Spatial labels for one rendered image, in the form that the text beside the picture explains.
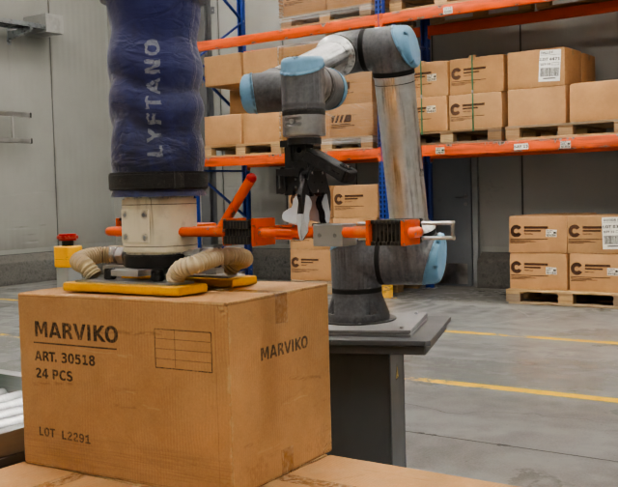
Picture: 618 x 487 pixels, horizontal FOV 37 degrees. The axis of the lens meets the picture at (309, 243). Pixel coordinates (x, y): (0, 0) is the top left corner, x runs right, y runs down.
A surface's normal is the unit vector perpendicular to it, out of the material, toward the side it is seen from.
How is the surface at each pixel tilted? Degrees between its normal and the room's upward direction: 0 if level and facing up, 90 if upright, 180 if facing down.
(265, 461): 90
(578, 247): 92
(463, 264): 90
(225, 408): 90
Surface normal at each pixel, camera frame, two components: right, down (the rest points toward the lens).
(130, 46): -0.20, -0.18
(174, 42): 0.61, -0.18
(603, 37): -0.58, 0.06
